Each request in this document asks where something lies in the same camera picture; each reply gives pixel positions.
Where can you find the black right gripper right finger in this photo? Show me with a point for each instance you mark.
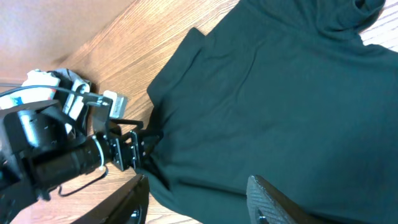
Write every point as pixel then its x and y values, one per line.
pixel 266 204

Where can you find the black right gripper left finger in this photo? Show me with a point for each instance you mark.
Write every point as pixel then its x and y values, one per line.
pixel 127 205

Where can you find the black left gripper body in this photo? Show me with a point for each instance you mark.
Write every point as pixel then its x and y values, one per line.
pixel 124 147

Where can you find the black t-shirt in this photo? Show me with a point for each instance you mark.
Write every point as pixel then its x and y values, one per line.
pixel 285 90

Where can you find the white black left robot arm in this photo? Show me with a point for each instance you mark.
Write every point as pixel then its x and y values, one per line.
pixel 42 148

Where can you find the light blue printed t-shirt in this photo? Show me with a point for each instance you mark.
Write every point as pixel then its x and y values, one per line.
pixel 34 77

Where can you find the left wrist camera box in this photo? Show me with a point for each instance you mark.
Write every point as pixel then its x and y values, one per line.
pixel 119 104

